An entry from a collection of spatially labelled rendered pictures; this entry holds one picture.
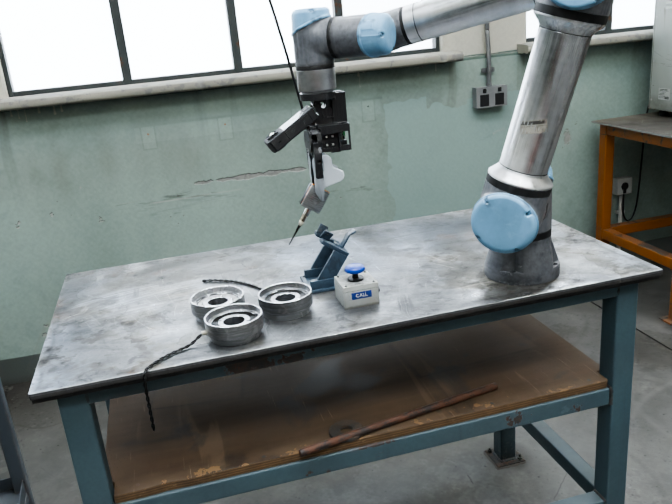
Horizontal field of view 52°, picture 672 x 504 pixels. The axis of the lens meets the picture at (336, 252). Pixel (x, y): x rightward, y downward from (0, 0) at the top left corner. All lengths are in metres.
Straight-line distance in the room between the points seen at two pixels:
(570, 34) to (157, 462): 1.06
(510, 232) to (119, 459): 0.87
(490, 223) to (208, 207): 1.84
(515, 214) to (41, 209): 2.10
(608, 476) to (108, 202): 2.07
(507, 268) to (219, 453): 0.67
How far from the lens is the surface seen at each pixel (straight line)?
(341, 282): 1.33
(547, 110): 1.19
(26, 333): 3.10
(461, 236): 1.70
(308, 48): 1.32
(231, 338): 1.21
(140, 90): 2.73
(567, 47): 1.18
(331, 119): 1.36
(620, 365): 1.58
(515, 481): 2.18
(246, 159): 2.88
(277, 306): 1.28
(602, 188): 3.42
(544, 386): 1.55
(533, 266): 1.39
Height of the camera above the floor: 1.33
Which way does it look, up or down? 19 degrees down
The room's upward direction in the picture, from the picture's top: 5 degrees counter-clockwise
